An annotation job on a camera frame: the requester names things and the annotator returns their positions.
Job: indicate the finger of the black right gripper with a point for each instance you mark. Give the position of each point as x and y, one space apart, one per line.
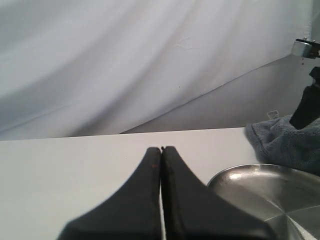
194 212

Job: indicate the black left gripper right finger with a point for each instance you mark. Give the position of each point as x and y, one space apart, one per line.
308 109

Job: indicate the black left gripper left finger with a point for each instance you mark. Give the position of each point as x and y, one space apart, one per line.
131 213

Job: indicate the grey-blue fleece towel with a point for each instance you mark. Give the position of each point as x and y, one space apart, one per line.
277 142

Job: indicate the round stainless steel plate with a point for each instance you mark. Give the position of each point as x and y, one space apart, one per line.
288 200

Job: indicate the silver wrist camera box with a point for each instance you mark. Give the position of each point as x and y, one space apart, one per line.
306 49

